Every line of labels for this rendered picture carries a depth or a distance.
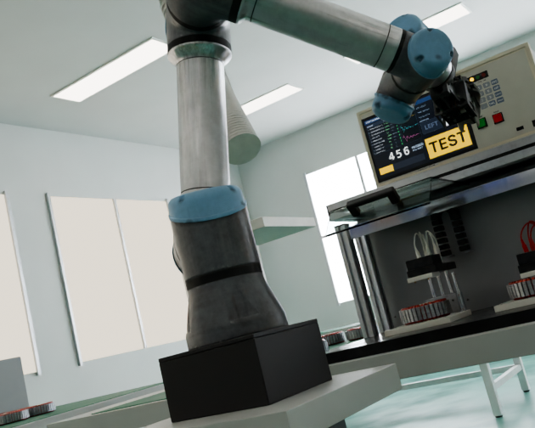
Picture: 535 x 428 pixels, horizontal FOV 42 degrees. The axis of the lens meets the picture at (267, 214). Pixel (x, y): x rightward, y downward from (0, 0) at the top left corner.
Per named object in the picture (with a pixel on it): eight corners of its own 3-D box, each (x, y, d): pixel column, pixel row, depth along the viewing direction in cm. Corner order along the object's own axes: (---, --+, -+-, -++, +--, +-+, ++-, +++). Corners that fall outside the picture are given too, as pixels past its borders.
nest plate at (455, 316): (451, 322, 141) (449, 316, 142) (385, 336, 149) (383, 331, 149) (471, 314, 154) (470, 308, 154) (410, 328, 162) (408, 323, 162)
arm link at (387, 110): (381, 92, 120) (400, 39, 123) (363, 115, 131) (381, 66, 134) (423, 110, 120) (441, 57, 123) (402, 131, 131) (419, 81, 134)
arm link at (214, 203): (184, 278, 97) (163, 185, 99) (183, 288, 110) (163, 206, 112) (267, 258, 99) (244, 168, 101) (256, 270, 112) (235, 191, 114)
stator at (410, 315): (447, 316, 144) (442, 299, 145) (397, 328, 149) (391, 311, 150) (458, 312, 154) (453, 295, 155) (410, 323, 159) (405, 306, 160)
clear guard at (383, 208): (430, 203, 136) (421, 174, 137) (325, 237, 148) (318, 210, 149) (476, 207, 163) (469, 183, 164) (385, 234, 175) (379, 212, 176)
